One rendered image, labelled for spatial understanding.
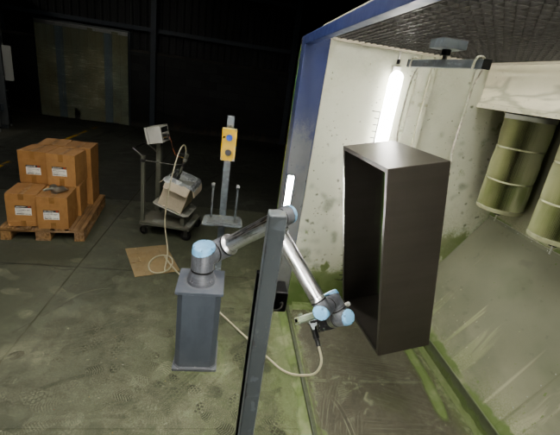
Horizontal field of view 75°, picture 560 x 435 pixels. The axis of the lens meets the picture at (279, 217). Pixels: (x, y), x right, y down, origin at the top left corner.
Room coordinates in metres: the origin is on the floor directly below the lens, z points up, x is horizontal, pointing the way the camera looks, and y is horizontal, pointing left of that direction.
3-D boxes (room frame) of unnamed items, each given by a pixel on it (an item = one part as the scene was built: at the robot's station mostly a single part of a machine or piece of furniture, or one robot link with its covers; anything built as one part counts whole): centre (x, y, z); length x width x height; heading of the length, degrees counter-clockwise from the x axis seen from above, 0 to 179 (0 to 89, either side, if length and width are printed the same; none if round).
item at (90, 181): (4.48, 2.58, 0.33); 0.38 x 0.29 x 0.36; 16
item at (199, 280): (2.14, 0.46, 0.69); 0.19 x 0.19 x 0.10
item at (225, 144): (2.97, 0.49, 1.42); 0.12 x 0.06 x 0.26; 99
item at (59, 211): (3.69, 2.43, 0.32); 0.38 x 0.29 x 0.36; 16
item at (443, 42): (2.19, -0.75, 2.27); 0.14 x 0.14 x 0.05; 9
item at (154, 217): (4.22, 1.38, 0.64); 0.73 x 0.50 x 1.27; 89
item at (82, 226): (4.06, 2.65, 0.07); 1.20 x 0.80 x 0.14; 16
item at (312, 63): (2.98, -0.07, 1.14); 0.18 x 0.18 x 2.29; 9
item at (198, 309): (2.14, 0.46, 0.32); 0.31 x 0.31 x 0.64; 9
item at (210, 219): (2.87, 0.47, 0.95); 0.26 x 0.15 x 0.32; 99
